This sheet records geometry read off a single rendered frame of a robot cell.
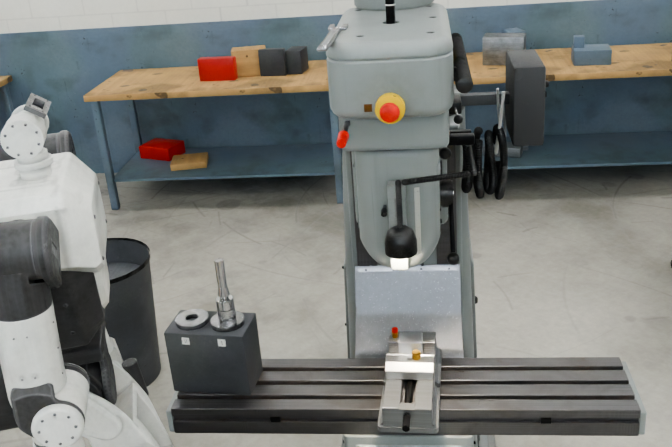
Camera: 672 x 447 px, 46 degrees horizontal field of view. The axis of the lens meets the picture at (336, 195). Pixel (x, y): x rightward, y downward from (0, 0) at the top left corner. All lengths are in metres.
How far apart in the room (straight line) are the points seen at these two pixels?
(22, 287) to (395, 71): 0.81
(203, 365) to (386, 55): 1.01
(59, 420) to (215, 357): 0.88
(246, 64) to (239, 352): 3.84
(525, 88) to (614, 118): 4.37
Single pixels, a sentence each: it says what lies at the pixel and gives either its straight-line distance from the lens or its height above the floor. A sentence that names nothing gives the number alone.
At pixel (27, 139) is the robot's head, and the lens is 1.37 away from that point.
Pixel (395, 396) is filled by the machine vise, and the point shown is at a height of 1.00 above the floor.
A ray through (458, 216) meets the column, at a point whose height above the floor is 1.25.
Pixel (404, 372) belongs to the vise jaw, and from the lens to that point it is 2.06.
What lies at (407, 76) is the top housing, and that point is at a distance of 1.60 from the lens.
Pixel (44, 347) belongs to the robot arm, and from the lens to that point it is 1.29.
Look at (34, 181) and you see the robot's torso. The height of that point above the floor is 1.77.
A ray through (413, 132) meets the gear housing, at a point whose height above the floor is 1.67.
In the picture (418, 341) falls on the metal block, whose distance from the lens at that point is 2.09.
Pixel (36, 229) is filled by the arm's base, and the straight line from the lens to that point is 1.21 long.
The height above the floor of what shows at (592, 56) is 0.94.
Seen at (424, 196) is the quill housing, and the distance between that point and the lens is 1.82.
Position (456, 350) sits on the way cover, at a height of 0.88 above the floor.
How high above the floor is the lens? 2.21
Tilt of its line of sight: 22 degrees down
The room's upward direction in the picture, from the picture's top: 4 degrees counter-clockwise
